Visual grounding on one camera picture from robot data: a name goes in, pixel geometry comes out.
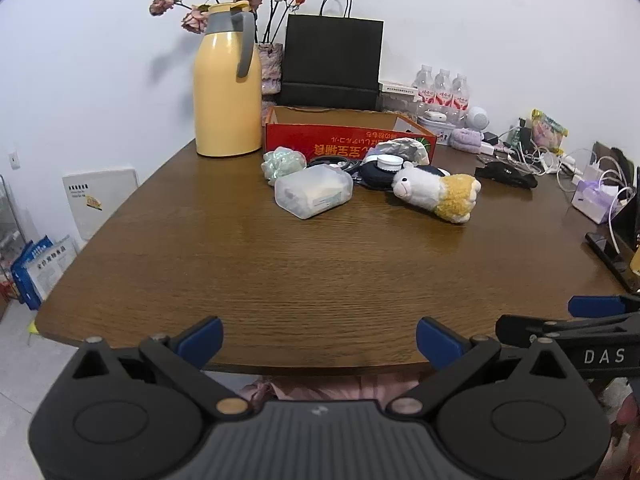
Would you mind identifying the alpaca plush toy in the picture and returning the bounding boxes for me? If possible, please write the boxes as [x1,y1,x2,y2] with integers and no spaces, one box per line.
[392,162,482,224]

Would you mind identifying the white round jar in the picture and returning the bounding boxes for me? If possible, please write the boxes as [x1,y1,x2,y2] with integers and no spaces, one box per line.
[375,154,405,172]

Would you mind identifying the translucent plastic container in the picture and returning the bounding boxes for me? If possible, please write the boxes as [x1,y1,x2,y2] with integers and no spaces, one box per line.
[274,165,354,220]

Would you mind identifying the green ball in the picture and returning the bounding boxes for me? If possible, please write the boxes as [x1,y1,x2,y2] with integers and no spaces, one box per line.
[260,146,307,186]

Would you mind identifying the white cloth bag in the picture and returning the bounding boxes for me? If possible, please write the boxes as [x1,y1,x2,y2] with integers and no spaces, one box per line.
[364,136,431,166]

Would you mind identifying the person right hand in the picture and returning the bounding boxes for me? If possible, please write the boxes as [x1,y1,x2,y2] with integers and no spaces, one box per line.
[616,393,639,439]

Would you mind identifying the black phone stand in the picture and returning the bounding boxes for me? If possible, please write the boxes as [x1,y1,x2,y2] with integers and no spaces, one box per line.
[585,196,639,296]

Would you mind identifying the purple tissue pack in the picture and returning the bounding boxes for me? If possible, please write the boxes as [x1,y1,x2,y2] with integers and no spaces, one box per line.
[570,180,620,226]

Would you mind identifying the black glove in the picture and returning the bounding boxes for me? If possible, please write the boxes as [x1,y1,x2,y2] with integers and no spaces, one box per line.
[474,160,538,190]

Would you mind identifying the blue white paper bags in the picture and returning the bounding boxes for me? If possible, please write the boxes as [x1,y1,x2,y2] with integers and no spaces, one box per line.
[11,236,77,311]

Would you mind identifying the snack packet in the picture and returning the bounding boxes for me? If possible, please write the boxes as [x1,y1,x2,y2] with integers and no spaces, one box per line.
[530,108,568,153]

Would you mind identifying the purple scrunchie towel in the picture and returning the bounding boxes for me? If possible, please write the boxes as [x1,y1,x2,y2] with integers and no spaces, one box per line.
[449,128,484,154]

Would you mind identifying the white round speaker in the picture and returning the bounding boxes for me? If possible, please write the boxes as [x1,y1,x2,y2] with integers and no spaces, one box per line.
[464,106,490,131]

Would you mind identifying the decorated tin box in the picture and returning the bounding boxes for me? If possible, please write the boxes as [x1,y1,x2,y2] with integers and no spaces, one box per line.
[416,117,457,145]

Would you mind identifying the white earbuds case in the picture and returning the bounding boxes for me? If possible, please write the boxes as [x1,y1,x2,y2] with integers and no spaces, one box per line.
[424,110,447,122]

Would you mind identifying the red cardboard box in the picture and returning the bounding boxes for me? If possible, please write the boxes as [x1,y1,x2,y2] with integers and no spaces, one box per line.
[262,106,436,160]

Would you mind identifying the middle water bottle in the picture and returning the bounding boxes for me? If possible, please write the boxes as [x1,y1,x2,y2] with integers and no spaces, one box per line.
[434,68,452,116]

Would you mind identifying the water bottle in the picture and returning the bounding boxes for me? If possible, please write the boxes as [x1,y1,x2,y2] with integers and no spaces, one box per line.
[449,74,470,124]
[413,64,435,113]
[434,68,452,116]

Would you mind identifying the right water bottle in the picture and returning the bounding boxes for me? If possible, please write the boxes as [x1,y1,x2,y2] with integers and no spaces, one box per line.
[449,74,470,124]

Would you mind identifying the yellow thermos jug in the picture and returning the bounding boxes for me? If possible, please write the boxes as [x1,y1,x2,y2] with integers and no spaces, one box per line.
[193,0,262,158]

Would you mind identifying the clear container with white lid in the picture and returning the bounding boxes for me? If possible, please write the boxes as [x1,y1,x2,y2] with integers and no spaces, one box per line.
[376,81,419,119]

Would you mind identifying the left water bottle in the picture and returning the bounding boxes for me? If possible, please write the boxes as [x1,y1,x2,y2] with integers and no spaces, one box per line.
[413,64,435,113]

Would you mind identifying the black paper bag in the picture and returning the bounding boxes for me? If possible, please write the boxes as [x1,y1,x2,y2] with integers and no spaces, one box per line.
[278,0,384,110]

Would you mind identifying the purple ribbed vase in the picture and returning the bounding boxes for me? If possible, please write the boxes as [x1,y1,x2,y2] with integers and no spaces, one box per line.
[257,44,283,125]

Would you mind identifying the tangled white cables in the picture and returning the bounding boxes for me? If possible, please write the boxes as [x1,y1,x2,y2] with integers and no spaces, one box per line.
[479,131,637,221]

